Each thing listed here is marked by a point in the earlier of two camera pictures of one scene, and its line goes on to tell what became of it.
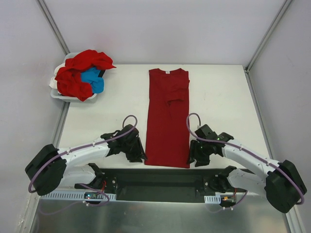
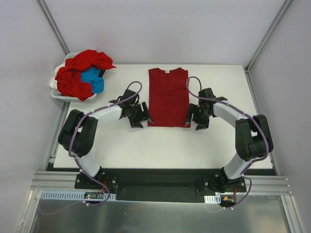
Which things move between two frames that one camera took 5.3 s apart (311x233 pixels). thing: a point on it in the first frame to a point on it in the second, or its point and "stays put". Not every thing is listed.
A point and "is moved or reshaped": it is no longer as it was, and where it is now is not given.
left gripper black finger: x=140 y=152 to x=145 y=109
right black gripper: x=197 y=152 to x=197 y=115
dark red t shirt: x=167 y=140 is moved or reshaped
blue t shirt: x=91 y=76 stays put
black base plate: x=160 y=184 stays put
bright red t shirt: x=69 y=79 stays put
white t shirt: x=53 y=82 stays put
